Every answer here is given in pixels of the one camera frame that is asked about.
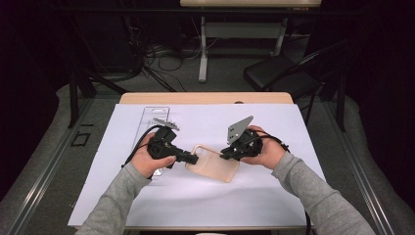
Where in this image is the person's right hand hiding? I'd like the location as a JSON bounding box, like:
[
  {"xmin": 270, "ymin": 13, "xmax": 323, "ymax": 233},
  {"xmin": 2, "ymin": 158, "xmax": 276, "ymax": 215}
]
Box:
[{"xmin": 241, "ymin": 125, "xmax": 288, "ymax": 171}]

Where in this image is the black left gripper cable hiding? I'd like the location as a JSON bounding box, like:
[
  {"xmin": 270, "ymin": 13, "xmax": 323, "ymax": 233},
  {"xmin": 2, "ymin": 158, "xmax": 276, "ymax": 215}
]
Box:
[{"xmin": 120, "ymin": 124, "xmax": 161, "ymax": 169}]

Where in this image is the black chair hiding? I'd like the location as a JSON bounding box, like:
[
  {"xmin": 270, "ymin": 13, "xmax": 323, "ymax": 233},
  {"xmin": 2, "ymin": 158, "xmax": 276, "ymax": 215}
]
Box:
[{"xmin": 243, "ymin": 38, "xmax": 351, "ymax": 128}]

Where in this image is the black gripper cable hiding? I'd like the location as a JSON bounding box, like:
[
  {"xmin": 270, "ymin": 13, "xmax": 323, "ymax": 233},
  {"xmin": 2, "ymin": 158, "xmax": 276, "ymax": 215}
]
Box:
[
  {"xmin": 255, "ymin": 129, "xmax": 312, "ymax": 235},
  {"xmin": 120, "ymin": 124, "xmax": 161, "ymax": 169}
]

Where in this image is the beige phone case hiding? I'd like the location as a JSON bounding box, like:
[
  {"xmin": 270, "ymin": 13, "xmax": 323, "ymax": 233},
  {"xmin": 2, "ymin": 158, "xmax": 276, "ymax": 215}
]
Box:
[{"xmin": 184, "ymin": 144, "xmax": 241, "ymax": 184}]

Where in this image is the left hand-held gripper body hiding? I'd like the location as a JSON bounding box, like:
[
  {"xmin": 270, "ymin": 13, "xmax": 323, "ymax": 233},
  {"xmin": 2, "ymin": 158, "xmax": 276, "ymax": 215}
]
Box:
[{"xmin": 146, "ymin": 117, "xmax": 181, "ymax": 169}]

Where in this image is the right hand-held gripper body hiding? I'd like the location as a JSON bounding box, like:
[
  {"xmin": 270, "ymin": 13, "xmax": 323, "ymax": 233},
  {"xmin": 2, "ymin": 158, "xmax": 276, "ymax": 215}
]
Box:
[{"xmin": 226, "ymin": 115, "xmax": 264, "ymax": 160}]

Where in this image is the black metal stand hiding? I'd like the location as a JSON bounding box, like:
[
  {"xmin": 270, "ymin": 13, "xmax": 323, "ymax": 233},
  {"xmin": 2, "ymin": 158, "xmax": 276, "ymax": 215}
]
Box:
[
  {"xmin": 321, "ymin": 72, "xmax": 347, "ymax": 133},
  {"xmin": 67, "ymin": 70, "xmax": 128, "ymax": 129}
]

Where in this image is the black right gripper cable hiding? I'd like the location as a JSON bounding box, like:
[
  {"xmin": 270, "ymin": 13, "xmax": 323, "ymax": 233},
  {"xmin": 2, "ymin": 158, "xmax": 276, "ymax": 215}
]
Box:
[{"xmin": 255, "ymin": 129, "xmax": 312, "ymax": 235}]

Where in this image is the white table sheet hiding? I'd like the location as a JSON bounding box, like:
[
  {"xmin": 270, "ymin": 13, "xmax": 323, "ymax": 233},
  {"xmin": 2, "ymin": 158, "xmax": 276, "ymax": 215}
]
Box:
[{"xmin": 68, "ymin": 103, "xmax": 327, "ymax": 228}]

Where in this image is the clear plastic storage box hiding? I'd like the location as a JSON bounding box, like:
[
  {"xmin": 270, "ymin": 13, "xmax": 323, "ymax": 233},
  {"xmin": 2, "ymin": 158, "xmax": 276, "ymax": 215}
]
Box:
[{"xmin": 132, "ymin": 106, "xmax": 171, "ymax": 177}]

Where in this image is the aluminium floor rail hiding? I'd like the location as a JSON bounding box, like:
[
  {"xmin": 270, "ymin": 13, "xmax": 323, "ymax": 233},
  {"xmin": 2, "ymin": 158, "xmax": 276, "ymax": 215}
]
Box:
[
  {"xmin": 321, "ymin": 101, "xmax": 396, "ymax": 235},
  {"xmin": 8, "ymin": 97, "xmax": 96, "ymax": 235}
]

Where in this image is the desk with white legs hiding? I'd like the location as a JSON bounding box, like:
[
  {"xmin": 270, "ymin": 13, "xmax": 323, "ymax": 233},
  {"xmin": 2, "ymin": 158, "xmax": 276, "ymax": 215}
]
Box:
[{"xmin": 179, "ymin": 0, "xmax": 322, "ymax": 83}]

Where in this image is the person's left hand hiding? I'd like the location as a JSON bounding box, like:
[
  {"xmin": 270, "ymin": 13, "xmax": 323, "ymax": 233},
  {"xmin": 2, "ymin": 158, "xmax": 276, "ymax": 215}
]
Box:
[{"xmin": 131, "ymin": 132, "xmax": 177, "ymax": 179}]

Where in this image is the tangle of black floor cables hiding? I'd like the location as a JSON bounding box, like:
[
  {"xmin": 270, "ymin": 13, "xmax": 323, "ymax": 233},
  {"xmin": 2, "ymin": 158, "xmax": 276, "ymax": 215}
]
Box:
[{"xmin": 123, "ymin": 16, "xmax": 204, "ymax": 93}]

